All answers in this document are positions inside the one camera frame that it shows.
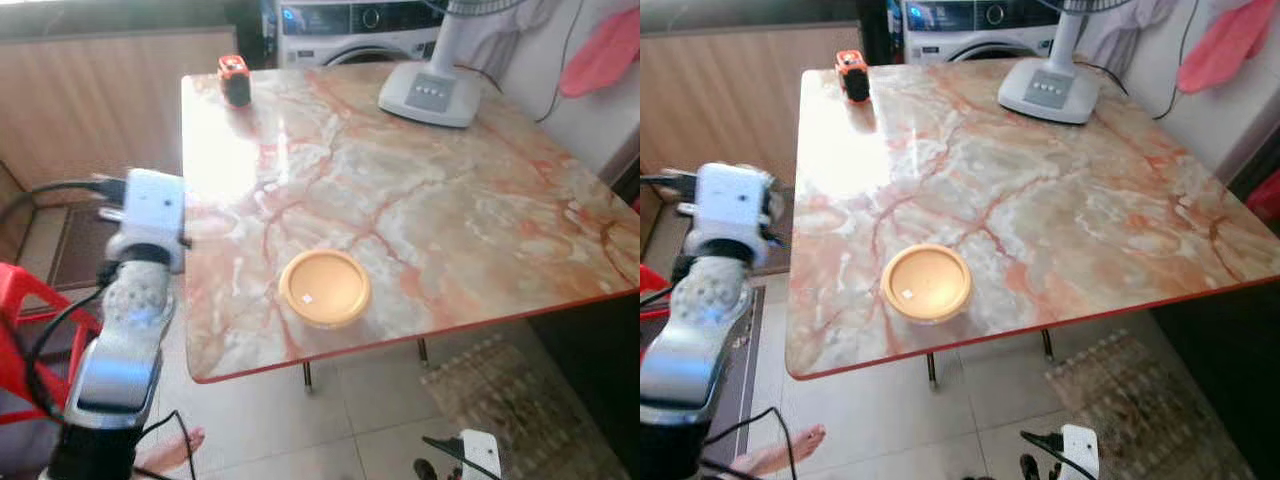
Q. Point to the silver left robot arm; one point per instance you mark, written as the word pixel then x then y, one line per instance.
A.
pixel 120 370
pixel 685 370

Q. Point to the wooden panel cabinet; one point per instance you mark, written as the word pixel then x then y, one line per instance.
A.
pixel 730 100
pixel 100 110

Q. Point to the red plastic stool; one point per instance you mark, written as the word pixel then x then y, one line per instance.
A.
pixel 650 285
pixel 15 290

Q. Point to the round yellow lidded container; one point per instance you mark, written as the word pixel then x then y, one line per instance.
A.
pixel 927 283
pixel 325 288

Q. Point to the small orange black device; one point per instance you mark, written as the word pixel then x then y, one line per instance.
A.
pixel 234 82
pixel 853 75

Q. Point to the bare person's foot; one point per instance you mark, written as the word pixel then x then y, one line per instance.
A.
pixel 780 455
pixel 175 452

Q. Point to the pink cloth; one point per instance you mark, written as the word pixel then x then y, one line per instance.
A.
pixel 605 55
pixel 1225 45

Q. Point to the marble-top table with metal legs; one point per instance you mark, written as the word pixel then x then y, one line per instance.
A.
pixel 1030 190
pixel 420 200

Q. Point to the white washing machine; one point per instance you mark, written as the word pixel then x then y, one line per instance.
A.
pixel 340 25
pixel 960 20

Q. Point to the grey white standing fan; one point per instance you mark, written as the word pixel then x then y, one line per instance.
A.
pixel 1050 90
pixel 430 95

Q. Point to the beige patterned rug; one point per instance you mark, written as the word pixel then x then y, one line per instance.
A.
pixel 1140 410
pixel 520 410

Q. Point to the grey hanging cloth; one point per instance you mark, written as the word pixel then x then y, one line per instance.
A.
pixel 510 40
pixel 1120 35

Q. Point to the red object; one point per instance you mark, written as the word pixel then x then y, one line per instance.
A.
pixel 1266 195

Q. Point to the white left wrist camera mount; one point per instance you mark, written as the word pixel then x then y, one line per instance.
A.
pixel 735 205
pixel 150 215

